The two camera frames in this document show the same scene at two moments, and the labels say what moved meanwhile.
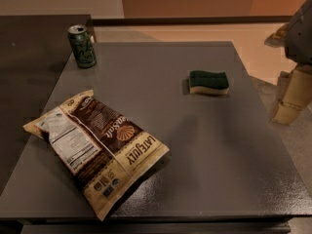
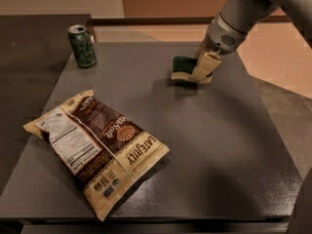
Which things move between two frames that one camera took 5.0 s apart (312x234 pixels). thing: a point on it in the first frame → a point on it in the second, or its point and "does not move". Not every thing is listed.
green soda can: x=84 y=50 does not move
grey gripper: x=299 y=38 → x=220 y=38
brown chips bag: x=98 y=146 does not move
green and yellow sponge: x=209 y=82 → x=182 y=68
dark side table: x=34 y=55 does not move
